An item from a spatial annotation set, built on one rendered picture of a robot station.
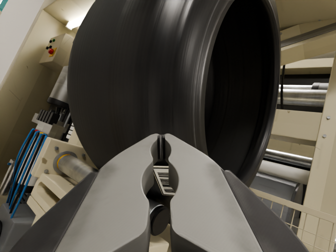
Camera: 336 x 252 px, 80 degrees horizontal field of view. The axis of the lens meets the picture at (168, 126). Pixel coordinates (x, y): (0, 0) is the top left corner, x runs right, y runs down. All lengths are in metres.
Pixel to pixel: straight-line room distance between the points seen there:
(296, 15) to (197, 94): 0.72
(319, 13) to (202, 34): 0.69
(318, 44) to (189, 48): 0.72
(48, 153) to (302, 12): 0.92
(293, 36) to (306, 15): 0.07
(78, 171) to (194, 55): 0.35
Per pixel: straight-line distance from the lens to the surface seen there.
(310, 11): 0.94
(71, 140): 0.73
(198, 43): 0.29
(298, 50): 0.94
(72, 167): 0.52
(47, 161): 0.58
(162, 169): 0.29
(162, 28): 0.28
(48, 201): 0.54
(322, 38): 0.93
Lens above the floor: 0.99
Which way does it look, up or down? 10 degrees up
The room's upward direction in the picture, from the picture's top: 19 degrees clockwise
